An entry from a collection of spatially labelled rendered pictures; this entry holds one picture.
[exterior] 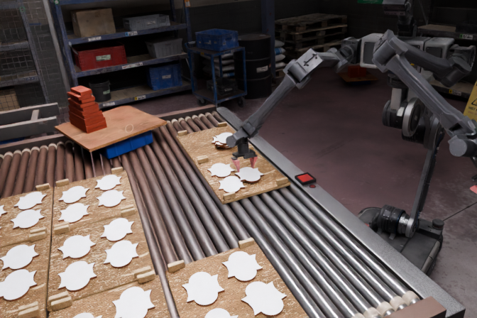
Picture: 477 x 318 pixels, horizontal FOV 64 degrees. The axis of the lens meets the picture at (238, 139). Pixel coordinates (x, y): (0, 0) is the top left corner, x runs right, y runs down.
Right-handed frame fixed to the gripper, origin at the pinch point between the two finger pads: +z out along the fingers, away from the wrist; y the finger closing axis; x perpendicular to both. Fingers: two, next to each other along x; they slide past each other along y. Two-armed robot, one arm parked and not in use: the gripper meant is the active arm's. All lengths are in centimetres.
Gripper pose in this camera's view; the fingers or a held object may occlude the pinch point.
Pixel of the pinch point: (245, 170)
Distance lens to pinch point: 193.7
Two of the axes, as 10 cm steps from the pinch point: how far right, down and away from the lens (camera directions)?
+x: -3.6, -1.8, 9.1
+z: 1.1, 9.7, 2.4
